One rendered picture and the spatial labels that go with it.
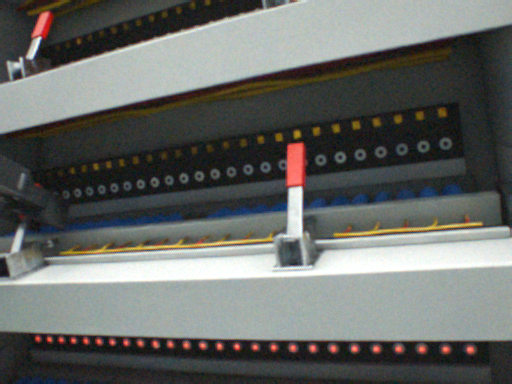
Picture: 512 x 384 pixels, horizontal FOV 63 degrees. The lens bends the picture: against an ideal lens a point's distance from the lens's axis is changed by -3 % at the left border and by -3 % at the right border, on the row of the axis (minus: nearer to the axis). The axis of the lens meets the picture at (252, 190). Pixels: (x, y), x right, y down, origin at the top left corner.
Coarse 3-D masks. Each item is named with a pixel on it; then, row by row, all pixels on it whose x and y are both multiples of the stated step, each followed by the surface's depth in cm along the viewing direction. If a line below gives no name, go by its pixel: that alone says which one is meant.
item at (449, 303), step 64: (192, 192) 50; (256, 192) 48; (64, 256) 44; (256, 256) 33; (384, 256) 28; (448, 256) 26; (0, 320) 38; (64, 320) 35; (128, 320) 32; (192, 320) 30; (256, 320) 29; (320, 320) 27; (384, 320) 26; (448, 320) 24
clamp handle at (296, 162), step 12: (300, 144) 32; (288, 156) 32; (300, 156) 32; (288, 168) 32; (300, 168) 31; (288, 180) 31; (300, 180) 31; (300, 192) 31; (288, 204) 30; (300, 204) 30; (288, 216) 30; (300, 216) 30; (288, 228) 30; (300, 228) 29
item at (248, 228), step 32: (480, 192) 31; (160, 224) 40; (192, 224) 38; (224, 224) 37; (256, 224) 36; (320, 224) 34; (352, 224) 33; (384, 224) 32; (416, 224) 31; (448, 224) 31; (480, 224) 28
